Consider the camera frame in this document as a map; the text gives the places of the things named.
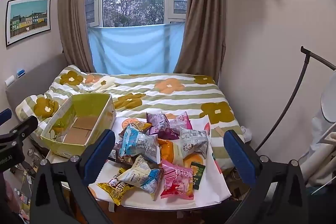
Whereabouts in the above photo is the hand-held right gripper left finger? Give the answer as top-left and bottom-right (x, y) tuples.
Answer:
(30, 130), (116, 224)

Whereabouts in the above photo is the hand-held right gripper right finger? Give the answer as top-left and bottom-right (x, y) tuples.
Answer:
(223, 130), (308, 224)

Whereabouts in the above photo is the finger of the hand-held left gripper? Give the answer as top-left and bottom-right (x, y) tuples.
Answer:
(0, 108), (12, 125)
(0, 115), (39, 144)

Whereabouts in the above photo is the dark brown snack packet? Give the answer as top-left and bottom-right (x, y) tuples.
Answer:
(108, 139), (137, 165)

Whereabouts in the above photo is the yellow-green cardboard box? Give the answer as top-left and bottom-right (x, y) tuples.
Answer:
(40, 93), (117, 159)

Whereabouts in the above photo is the yellow snack packet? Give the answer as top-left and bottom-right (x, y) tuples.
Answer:
(97, 174), (135, 207)

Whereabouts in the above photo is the blue and white snack packet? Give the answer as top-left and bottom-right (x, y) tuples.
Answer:
(117, 156), (164, 200)
(119, 124), (161, 165)

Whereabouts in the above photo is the grey and white snack packet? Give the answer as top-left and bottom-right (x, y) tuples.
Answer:
(179, 128), (212, 161)

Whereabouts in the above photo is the pink marshmallow packet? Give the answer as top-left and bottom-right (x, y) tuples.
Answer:
(160, 159), (195, 200)

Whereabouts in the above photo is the orange snack packet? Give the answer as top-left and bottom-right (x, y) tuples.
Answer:
(157, 138), (176, 165)

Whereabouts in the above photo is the crumpled white tissue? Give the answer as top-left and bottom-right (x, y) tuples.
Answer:
(240, 126), (253, 142)

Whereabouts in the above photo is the striped floral pillow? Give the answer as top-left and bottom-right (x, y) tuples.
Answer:
(15, 93), (60, 125)

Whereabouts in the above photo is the fruit print tablecloth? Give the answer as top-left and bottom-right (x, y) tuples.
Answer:
(88, 114), (232, 208)

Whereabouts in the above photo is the small dark green packet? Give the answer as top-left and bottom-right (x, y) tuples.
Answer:
(190, 161), (207, 190)

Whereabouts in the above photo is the grey bed headboard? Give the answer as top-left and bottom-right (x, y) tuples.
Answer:
(5, 53), (67, 119)

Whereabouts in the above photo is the yellow-orange chip packet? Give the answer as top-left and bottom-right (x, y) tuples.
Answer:
(135, 121), (153, 133)

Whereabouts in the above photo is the purple snack packet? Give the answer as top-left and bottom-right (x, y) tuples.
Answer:
(146, 112), (172, 140)

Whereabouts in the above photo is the pink and white snack packet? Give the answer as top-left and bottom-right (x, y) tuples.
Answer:
(169, 111), (193, 136)

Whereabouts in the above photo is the striped floral blanket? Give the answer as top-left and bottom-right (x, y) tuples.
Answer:
(16, 64), (241, 172)

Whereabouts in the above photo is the white round fan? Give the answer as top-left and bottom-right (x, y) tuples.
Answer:
(321, 79), (336, 123)

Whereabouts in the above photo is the light blue cloth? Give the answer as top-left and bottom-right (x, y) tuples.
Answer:
(87, 22), (186, 75)

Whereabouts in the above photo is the brown curtain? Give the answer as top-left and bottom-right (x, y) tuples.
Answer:
(173, 0), (227, 83)
(57, 0), (95, 73)

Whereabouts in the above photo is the framed wall poster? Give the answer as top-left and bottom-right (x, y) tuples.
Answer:
(5, 0), (51, 47)

